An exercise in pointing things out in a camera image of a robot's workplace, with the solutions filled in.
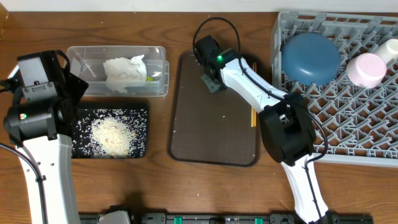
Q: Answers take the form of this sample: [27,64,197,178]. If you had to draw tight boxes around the wooden chopstick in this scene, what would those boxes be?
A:
[251,108,256,128]
[251,62,257,128]

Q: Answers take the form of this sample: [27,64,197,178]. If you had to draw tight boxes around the white paper napkin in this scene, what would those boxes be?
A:
[103,55,147,93]

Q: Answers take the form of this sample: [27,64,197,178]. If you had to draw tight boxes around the dark blue plate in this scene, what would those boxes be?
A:
[281,32,340,85]

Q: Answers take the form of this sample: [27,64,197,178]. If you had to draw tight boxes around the pink plastic bowl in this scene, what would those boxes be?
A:
[346,53,387,88]

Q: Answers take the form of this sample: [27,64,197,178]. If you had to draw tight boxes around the cream plastic cup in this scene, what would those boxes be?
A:
[374,39,398,64]

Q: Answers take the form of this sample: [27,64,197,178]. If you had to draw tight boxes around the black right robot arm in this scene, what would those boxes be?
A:
[193,35,328,223]

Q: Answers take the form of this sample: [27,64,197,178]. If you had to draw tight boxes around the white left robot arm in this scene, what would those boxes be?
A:
[1,50,88,223]

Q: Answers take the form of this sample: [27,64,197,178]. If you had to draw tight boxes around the clear plastic waste bin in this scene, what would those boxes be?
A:
[67,45,169,97]

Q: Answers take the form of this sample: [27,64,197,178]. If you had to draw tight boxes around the grey plastic dishwasher rack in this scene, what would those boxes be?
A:
[271,11,397,167]

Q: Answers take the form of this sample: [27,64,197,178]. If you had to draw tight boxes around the black tray with rice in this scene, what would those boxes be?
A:
[72,102,149,159]

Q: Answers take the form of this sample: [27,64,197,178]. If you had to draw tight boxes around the pile of rice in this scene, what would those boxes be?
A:
[90,117,136,158]

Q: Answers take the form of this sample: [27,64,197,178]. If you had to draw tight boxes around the dark brown serving tray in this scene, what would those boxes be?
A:
[167,50,262,167]

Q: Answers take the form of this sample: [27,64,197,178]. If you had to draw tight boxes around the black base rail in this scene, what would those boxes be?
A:
[79,212,374,224]

